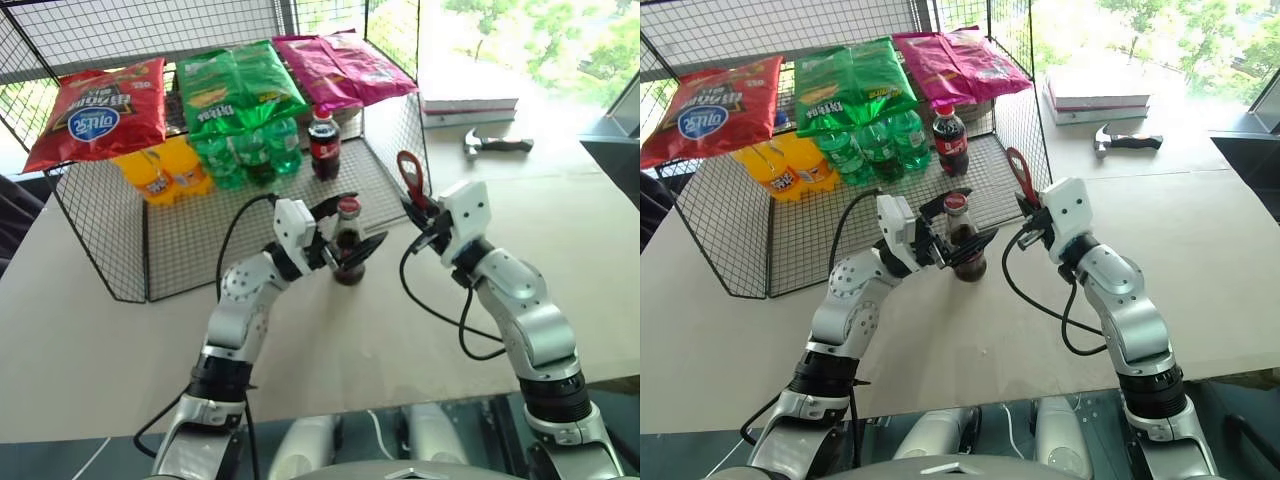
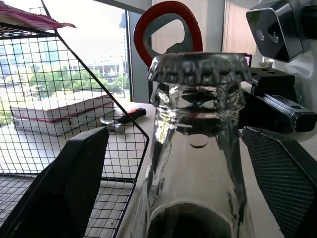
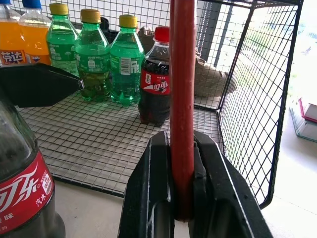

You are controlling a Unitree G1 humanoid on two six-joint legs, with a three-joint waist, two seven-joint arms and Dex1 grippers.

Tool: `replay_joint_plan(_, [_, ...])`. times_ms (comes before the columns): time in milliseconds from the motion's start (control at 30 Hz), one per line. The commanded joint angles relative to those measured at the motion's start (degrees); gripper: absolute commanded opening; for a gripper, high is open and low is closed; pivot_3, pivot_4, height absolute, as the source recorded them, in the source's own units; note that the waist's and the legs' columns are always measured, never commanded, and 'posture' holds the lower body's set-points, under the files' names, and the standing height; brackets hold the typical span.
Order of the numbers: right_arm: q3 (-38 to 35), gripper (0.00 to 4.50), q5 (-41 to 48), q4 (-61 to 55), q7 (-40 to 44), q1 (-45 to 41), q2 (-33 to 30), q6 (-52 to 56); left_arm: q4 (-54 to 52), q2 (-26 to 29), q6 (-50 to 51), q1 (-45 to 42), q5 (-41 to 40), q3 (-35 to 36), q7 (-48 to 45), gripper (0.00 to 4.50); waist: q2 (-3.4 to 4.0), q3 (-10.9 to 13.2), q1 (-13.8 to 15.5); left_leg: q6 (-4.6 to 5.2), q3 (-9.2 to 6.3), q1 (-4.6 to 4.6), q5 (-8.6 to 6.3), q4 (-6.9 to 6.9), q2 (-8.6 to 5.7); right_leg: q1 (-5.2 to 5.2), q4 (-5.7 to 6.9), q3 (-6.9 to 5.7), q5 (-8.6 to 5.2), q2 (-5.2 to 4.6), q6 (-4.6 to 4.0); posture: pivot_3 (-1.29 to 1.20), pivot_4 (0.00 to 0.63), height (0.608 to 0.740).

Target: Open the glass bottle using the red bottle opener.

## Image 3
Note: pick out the red book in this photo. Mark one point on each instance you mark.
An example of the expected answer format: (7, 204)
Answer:
(309, 111)

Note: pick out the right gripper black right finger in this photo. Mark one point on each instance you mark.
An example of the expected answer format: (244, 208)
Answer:
(223, 193)

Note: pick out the orange soda plastic bottle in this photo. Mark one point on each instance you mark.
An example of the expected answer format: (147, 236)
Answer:
(34, 39)
(10, 37)

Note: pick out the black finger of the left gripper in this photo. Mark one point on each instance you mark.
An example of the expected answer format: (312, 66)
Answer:
(37, 84)

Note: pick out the glass cola bottle red label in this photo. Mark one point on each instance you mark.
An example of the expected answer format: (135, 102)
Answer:
(19, 188)

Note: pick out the green soda plastic bottle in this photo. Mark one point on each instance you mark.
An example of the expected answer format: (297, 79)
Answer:
(126, 62)
(60, 44)
(91, 62)

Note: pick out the black fabric item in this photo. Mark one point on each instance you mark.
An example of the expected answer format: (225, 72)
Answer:
(109, 32)

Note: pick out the green white book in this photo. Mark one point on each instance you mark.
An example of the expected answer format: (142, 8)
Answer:
(305, 130)

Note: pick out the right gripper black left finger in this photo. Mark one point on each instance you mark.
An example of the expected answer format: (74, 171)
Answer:
(146, 193)

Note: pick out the red vertical rod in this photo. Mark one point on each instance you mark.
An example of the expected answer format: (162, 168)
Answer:
(182, 74)

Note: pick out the small plastic cola bottle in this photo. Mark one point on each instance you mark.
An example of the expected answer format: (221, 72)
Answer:
(154, 84)

